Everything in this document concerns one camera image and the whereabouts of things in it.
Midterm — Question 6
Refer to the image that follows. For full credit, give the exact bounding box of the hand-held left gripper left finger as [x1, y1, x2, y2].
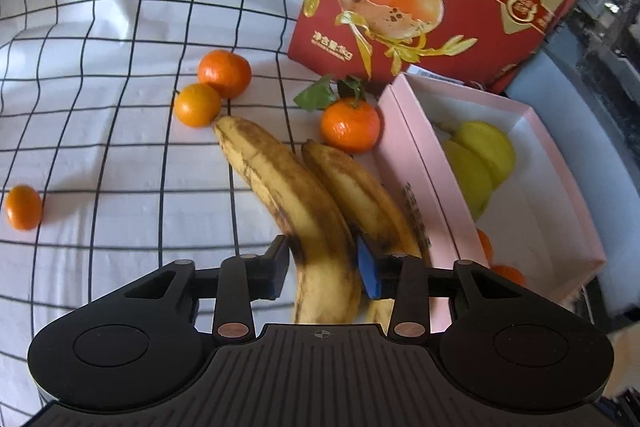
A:
[105, 234, 292, 341]

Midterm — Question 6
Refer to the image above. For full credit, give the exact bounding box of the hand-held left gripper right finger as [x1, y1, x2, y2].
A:
[356, 241, 538, 341]

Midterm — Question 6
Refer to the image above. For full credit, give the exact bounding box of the spotted yellow banana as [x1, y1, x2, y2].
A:
[214, 116, 363, 325]
[301, 139, 431, 325]

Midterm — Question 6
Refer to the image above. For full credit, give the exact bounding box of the large tangerine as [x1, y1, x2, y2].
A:
[475, 228, 495, 265]

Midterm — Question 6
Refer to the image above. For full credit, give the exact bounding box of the pink cardboard box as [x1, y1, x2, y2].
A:
[375, 73, 607, 333]

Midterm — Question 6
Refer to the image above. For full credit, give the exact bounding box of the green apple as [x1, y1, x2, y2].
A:
[452, 121, 517, 188]
[442, 139, 496, 220]

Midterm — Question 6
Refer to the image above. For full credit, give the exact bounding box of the tangerine with green leaf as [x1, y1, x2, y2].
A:
[489, 264, 527, 288]

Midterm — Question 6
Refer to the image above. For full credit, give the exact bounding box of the tangerine with leafy stem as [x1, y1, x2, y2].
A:
[292, 74, 382, 154]

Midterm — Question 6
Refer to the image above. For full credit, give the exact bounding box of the small tangerine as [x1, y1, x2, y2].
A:
[173, 83, 222, 128]
[5, 185, 43, 231]

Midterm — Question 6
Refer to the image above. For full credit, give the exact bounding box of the checked white tablecloth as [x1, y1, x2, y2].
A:
[0, 0, 396, 427]

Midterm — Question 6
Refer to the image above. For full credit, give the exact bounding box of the computer case with glass panel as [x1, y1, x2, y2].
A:
[505, 0, 640, 338]

